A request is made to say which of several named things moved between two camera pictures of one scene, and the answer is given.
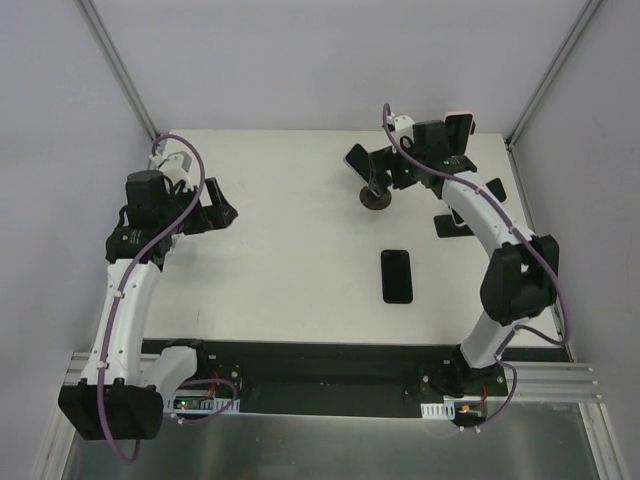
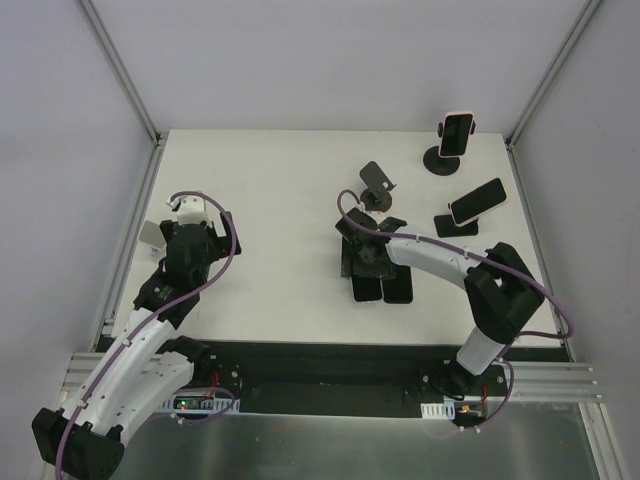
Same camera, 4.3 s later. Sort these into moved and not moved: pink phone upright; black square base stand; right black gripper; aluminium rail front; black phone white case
Moved: right black gripper; black phone white case
Not moved: black square base stand; pink phone upright; aluminium rail front
